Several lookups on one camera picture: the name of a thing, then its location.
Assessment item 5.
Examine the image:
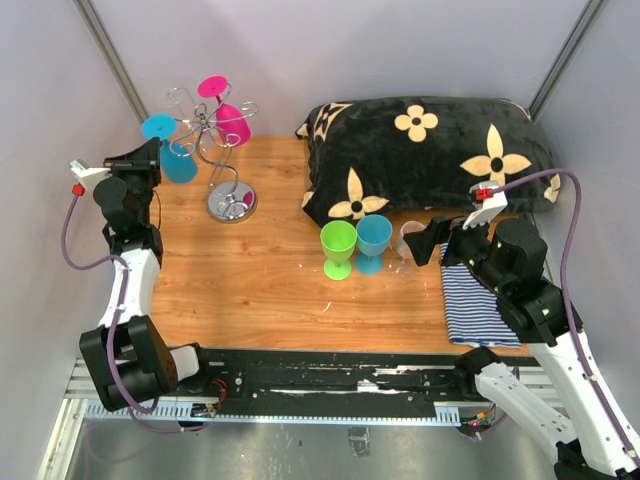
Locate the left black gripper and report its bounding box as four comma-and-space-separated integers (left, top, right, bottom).
104, 137, 162, 225

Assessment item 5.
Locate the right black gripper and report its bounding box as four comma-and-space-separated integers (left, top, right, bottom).
403, 205, 508, 293

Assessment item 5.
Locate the clear wine glass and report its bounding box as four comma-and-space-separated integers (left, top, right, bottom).
160, 87, 196, 124
390, 220, 425, 274

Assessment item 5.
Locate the light blue wine glass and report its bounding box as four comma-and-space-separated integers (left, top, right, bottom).
355, 214, 393, 275

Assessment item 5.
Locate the green wine glass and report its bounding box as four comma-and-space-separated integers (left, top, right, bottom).
320, 220, 357, 281

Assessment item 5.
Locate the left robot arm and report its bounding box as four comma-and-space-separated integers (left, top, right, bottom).
70, 137, 214, 413

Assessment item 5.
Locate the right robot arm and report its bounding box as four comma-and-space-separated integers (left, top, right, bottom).
404, 217, 639, 479

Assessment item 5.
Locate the dark blue wine glass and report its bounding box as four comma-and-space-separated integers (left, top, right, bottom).
141, 114, 198, 184

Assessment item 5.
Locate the chrome wine glass rack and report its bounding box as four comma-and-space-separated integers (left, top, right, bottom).
170, 92, 257, 224

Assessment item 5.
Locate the pink wine glass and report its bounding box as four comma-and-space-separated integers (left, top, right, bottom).
197, 75, 256, 147

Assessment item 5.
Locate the blue striped cloth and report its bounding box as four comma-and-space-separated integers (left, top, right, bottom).
440, 264, 521, 349

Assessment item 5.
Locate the black floral pillow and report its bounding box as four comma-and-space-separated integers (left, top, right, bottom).
296, 96, 557, 226

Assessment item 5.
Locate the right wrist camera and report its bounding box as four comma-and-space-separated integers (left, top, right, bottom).
462, 180, 508, 230

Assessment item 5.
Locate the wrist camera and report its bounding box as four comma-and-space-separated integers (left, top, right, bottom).
69, 158, 112, 197
462, 180, 508, 230

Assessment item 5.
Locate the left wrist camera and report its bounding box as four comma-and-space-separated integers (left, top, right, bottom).
69, 158, 112, 197

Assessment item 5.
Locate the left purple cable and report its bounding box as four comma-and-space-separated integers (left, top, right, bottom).
59, 194, 211, 434

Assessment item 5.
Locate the purple cable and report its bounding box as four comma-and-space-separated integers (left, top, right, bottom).
487, 167, 640, 466
59, 194, 211, 434

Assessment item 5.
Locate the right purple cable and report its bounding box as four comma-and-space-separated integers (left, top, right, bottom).
487, 167, 640, 466

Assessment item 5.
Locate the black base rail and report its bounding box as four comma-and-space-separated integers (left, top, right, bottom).
174, 347, 556, 426

